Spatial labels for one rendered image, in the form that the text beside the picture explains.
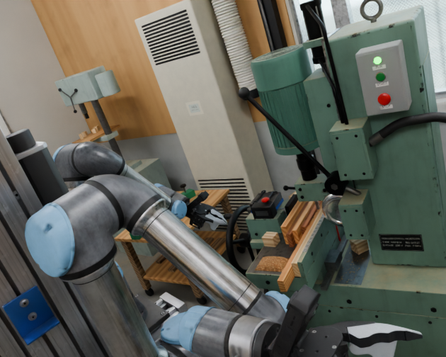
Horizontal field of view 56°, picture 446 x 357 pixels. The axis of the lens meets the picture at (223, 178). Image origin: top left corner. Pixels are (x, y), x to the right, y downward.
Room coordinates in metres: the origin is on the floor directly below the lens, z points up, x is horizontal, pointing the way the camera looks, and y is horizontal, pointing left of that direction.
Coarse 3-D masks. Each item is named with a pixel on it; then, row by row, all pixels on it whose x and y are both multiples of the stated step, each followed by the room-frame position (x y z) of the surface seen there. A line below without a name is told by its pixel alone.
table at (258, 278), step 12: (252, 240) 1.38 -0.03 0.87; (324, 240) 1.18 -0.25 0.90; (264, 252) 1.23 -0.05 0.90; (276, 252) 1.20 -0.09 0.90; (288, 252) 1.18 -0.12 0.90; (324, 252) 1.16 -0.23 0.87; (252, 264) 1.18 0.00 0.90; (312, 264) 1.08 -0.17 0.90; (252, 276) 1.14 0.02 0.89; (264, 276) 1.11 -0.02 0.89; (276, 276) 1.08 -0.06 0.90; (312, 276) 1.06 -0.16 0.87; (264, 288) 1.12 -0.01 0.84; (276, 288) 1.09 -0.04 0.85
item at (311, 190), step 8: (320, 176) 1.29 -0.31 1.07; (296, 184) 1.30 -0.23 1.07; (304, 184) 1.28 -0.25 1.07; (312, 184) 1.26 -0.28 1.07; (320, 184) 1.25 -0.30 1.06; (296, 192) 1.30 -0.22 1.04; (304, 192) 1.28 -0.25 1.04; (312, 192) 1.27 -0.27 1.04; (320, 192) 1.25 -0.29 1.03; (304, 200) 1.29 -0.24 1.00; (312, 200) 1.27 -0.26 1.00; (320, 200) 1.26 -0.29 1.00
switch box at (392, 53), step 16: (368, 48) 1.02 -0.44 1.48; (384, 48) 0.96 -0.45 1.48; (400, 48) 0.95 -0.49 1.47; (368, 64) 0.99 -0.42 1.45; (400, 64) 0.95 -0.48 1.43; (368, 80) 0.99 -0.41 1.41; (384, 80) 0.97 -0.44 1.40; (400, 80) 0.95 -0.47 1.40; (368, 96) 0.99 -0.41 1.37; (400, 96) 0.95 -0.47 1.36; (368, 112) 1.00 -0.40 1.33; (384, 112) 0.98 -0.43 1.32
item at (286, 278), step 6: (306, 234) 1.18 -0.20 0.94; (300, 240) 1.16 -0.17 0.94; (294, 252) 1.11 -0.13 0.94; (288, 264) 1.06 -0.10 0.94; (288, 270) 1.03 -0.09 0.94; (282, 276) 1.01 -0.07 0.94; (288, 276) 1.02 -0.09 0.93; (294, 276) 1.04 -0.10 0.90; (282, 282) 0.99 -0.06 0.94; (288, 282) 1.01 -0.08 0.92; (282, 288) 1.00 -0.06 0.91; (288, 288) 1.00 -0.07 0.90
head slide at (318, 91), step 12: (312, 84) 1.18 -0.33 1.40; (324, 84) 1.16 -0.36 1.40; (312, 96) 1.18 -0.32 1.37; (324, 96) 1.16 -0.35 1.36; (312, 108) 1.19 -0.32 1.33; (324, 108) 1.17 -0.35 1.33; (324, 120) 1.17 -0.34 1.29; (336, 120) 1.15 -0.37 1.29; (324, 132) 1.18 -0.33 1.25; (324, 144) 1.18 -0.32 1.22; (324, 156) 1.19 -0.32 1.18; (336, 168) 1.17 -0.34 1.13
